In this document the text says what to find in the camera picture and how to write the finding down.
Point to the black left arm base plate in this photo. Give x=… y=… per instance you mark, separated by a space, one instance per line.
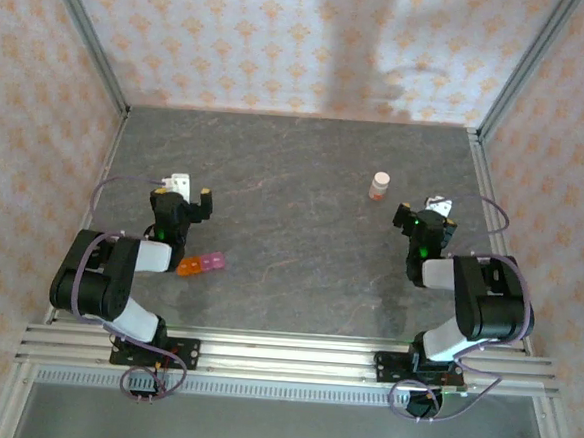
x=187 y=354

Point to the orange and pink pill organizer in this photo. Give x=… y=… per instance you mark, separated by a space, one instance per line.
x=201 y=265

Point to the aluminium side rail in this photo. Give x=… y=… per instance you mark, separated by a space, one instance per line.
x=111 y=151
x=481 y=162

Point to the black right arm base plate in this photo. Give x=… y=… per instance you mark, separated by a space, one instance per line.
x=386 y=368

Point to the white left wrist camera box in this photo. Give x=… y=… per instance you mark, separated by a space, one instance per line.
x=179 y=185

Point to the aluminium mounting rail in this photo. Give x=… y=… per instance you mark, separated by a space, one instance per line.
x=288 y=351

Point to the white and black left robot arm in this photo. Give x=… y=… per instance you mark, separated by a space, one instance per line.
x=92 y=285

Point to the grey metal sheet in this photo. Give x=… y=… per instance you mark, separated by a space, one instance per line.
x=282 y=429

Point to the aluminium frame post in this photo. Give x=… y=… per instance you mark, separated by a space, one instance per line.
x=528 y=60
x=85 y=29

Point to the white vitamin pill bottle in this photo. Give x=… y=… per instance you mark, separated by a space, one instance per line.
x=378 y=190

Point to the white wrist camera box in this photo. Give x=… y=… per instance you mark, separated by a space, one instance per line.
x=179 y=185
x=439 y=205

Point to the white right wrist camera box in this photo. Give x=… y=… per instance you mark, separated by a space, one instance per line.
x=439 y=205

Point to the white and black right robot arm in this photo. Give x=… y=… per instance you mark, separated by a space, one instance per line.
x=491 y=308

